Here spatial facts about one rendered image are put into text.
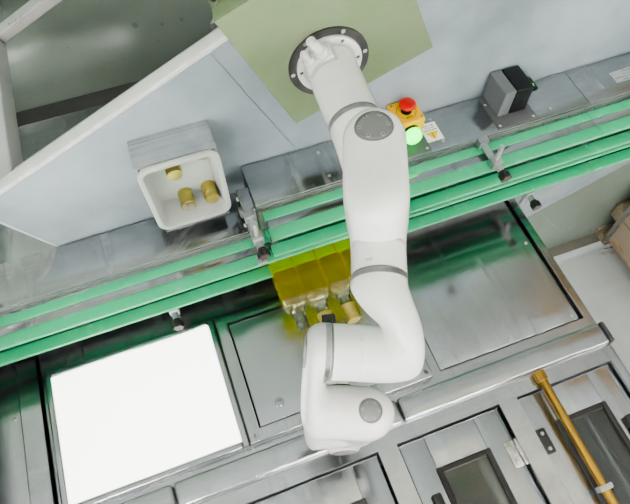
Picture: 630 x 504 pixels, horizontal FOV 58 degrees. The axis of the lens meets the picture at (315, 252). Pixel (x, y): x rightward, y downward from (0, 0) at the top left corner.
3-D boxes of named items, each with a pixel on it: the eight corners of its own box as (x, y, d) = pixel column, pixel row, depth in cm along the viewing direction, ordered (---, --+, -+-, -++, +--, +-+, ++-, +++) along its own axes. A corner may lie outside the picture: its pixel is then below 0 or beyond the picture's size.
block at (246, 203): (238, 212, 141) (246, 235, 138) (232, 190, 133) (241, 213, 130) (251, 208, 142) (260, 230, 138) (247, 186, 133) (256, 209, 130)
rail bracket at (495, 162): (471, 144, 141) (497, 185, 135) (478, 124, 135) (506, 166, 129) (485, 140, 142) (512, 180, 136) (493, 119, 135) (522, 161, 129)
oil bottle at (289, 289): (260, 247, 146) (287, 320, 136) (258, 236, 141) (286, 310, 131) (281, 241, 147) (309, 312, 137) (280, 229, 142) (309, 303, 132)
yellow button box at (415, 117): (383, 123, 142) (395, 145, 139) (386, 102, 136) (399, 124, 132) (408, 116, 143) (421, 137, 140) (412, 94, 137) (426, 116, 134)
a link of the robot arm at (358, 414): (382, 350, 102) (299, 347, 102) (408, 319, 83) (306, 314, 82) (383, 445, 96) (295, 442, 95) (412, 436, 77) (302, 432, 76)
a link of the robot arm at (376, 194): (349, 289, 89) (341, 241, 75) (348, 164, 100) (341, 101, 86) (410, 287, 88) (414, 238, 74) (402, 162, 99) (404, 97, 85)
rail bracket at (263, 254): (247, 239, 139) (262, 281, 134) (238, 200, 125) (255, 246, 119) (259, 235, 140) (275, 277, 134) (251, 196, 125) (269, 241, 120)
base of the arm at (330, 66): (272, 57, 101) (295, 120, 94) (327, 10, 96) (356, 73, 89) (321, 97, 114) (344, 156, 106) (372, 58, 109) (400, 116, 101)
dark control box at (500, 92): (481, 94, 147) (497, 117, 143) (489, 71, 140) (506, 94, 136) (509, 86, 148) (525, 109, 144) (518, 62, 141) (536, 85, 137)
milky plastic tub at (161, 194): (153, 204, 136) (161, 233, 132) (125, 142, 117) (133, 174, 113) (223, 183, 139) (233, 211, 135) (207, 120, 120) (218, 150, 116)
